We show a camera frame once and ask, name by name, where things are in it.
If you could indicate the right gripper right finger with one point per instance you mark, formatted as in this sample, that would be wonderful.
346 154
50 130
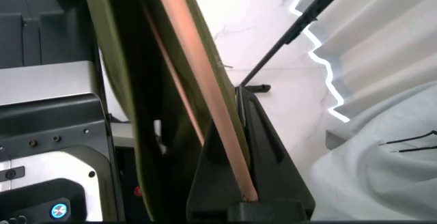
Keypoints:
273 169

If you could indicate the pale grey garment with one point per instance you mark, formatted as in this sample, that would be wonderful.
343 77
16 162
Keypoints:
375 166

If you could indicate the pink clothes hanger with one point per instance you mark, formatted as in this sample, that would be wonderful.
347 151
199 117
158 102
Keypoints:
198 63

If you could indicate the black clothes rack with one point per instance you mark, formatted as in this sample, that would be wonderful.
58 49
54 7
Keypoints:
300 20

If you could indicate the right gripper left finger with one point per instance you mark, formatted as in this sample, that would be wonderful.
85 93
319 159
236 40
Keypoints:
211 183

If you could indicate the white curtain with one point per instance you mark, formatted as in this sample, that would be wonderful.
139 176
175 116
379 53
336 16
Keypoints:
375 39

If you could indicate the green garment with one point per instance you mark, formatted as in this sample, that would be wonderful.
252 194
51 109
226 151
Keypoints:
153 80

